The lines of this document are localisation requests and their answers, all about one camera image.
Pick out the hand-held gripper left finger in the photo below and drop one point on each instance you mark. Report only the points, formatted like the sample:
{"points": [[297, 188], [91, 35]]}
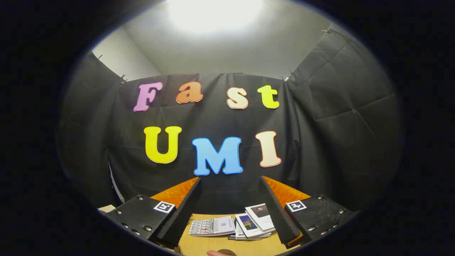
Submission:
{"points": [[185, 209]]}

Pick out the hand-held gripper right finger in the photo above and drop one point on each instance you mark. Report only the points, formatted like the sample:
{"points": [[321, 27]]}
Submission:
{"points": [[277, 213]]}

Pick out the white booklet with dark photo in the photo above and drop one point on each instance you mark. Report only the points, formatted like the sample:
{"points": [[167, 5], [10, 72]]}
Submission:
{"points": [[259, 217]]}

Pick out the grey patterned booklet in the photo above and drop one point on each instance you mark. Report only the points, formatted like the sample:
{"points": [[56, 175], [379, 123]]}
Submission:
{"points": [[209, 226]]}

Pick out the booklet with blue photo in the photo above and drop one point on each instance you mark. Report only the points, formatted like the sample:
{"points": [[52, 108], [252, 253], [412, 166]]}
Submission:
{"points": [[249, 224]]}

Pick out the plain white booklet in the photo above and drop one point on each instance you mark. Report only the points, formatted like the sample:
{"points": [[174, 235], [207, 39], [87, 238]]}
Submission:
{"points": [[245, 238]]}

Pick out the black backdrop cloth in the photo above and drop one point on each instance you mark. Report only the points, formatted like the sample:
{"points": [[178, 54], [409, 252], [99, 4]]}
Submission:
{"points": [[213, 121]]}

